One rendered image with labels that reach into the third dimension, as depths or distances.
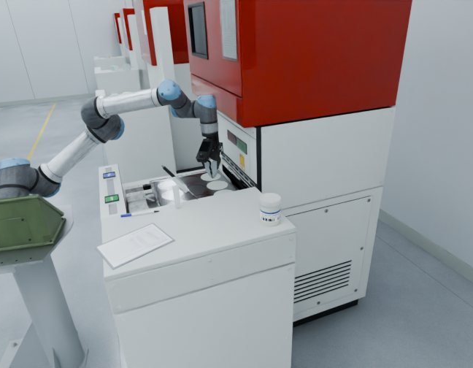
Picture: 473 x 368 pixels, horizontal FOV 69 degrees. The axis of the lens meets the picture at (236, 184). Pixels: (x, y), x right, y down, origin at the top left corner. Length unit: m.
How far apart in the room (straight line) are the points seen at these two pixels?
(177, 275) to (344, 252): 1.08
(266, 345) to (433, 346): 1.07
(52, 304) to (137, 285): 0.82
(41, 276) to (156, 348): 0.70
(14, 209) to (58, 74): 7.99
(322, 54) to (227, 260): 0.86
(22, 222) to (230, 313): 0.86
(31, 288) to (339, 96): 1.55
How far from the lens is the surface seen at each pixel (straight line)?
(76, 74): 9.38
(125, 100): 1.47
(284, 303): 1.37
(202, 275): 1.13
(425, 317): 2.40
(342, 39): 1.49
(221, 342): 1.37
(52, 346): 2.02
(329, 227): 1.77
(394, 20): 1.65
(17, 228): 1.57
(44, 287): 1.80
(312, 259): 1.83
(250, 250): 1.14
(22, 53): 9.45
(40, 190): 1.77
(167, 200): 1.54
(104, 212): 1.40
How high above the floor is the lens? 1.61
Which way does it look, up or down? 26 degrees down
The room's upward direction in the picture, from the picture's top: 3 degrees counter-clockwise
